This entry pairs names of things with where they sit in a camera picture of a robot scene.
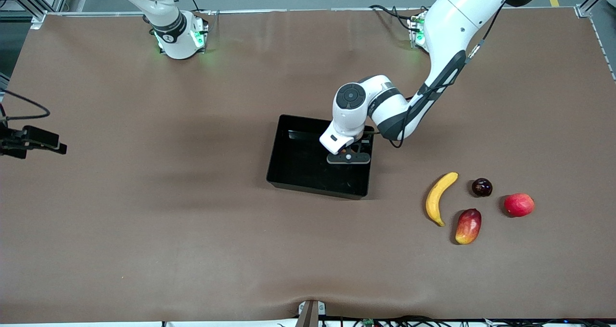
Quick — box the black plastic box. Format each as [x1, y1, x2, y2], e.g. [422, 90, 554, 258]
[266, 114, 375, 201]

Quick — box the yellow banana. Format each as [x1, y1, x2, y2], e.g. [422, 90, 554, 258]
[425, 172, 459, 227]

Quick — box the dark purple plum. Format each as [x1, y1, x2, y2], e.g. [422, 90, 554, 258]
[471, 177, 493, 197]

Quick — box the brown table cover sheet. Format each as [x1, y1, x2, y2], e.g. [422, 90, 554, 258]
[0, 7, 616, 324]

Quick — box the red yellow mango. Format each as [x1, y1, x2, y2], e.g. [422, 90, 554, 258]
[455, 208, 482, 245]

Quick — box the plain red round fruit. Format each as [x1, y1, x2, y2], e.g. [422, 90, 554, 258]
[504, 193, 535, 217]

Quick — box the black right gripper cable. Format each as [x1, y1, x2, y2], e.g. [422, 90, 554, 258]
[0, 89, 51, 122]

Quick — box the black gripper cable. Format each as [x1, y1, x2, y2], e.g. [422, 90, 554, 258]
[0, 89, 51, 122]
[366, 5, 506, 149]

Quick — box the black left arm base cable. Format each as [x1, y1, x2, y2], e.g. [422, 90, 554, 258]
[369, 4, 424, 32]

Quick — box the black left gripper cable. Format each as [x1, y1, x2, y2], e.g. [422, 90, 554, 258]
[366, 5, 506, 149]

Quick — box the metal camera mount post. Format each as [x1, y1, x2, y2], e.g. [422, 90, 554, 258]
[295, 300, 327, 327]

